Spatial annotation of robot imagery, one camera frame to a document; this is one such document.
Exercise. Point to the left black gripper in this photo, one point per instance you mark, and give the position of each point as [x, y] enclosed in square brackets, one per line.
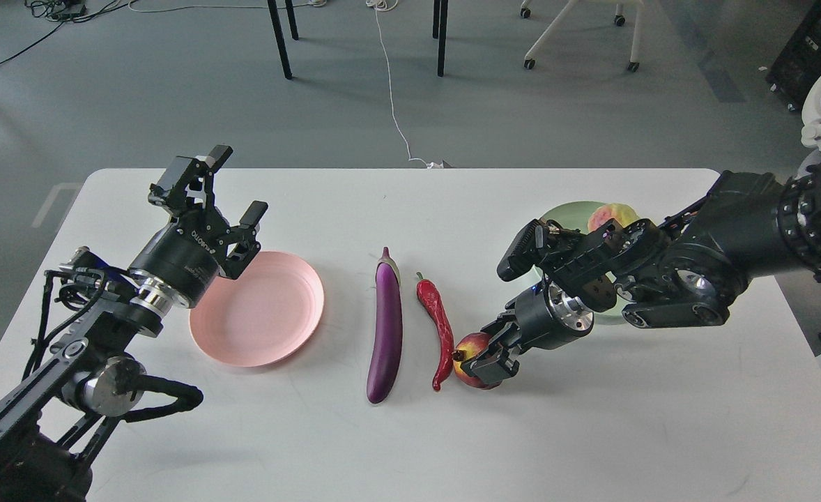
[198, 246]

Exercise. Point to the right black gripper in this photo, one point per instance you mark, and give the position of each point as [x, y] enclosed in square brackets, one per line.
[542, 316]

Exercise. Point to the red pomegranate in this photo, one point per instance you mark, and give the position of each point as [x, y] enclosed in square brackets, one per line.
[468, 347]

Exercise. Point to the red chili pepper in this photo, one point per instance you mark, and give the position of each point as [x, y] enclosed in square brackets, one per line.
[431, 299]

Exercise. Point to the purple eggplant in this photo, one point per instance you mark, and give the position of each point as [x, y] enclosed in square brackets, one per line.
[386, 353]

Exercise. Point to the green pink custard apple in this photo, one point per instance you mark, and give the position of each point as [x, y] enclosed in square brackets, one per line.
[623, 214]

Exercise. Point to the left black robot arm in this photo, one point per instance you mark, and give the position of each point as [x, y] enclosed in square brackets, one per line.
[79, 382]

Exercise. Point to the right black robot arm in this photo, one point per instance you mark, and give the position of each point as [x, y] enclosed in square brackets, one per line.
[685, 272]

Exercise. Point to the pink plate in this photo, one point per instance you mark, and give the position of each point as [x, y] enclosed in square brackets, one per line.
[262, 317]

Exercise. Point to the light green plate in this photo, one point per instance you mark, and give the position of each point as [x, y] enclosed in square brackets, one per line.
[576, 215]

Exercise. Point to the black table leg left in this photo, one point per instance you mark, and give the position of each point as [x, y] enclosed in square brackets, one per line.
[279, 32]

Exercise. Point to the black table leg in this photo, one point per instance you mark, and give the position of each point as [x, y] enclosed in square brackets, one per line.
[279, 32]
[439, 32]

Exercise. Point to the black table leg right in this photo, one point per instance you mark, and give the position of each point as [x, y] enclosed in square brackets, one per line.
[439, 32]

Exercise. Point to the white chair base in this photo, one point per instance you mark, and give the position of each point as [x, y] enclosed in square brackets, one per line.
[625, 12]

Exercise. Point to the black equipment case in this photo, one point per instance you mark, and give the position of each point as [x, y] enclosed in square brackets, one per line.
[798, 67]

